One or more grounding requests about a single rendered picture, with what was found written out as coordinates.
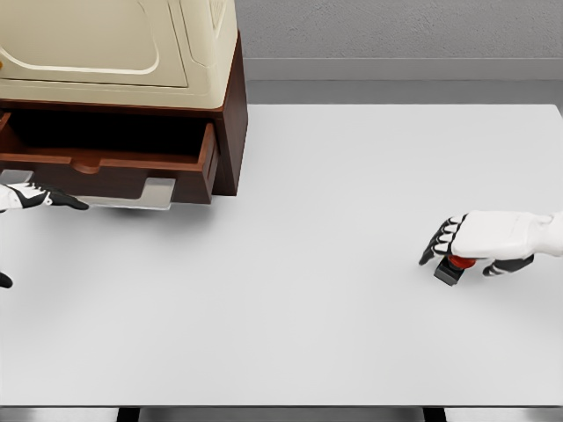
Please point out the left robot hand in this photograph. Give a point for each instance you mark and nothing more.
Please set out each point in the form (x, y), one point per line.
(31, 195)

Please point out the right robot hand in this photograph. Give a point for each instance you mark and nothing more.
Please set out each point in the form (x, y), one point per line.
(497, 233)

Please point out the black switch with red button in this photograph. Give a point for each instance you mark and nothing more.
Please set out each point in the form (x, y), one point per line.
(451, 270)

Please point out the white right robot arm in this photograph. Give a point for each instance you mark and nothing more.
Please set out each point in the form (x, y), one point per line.
(557, 233)

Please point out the cream and brown cabinet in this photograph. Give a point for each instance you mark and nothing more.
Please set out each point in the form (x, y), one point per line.
(110, 44)

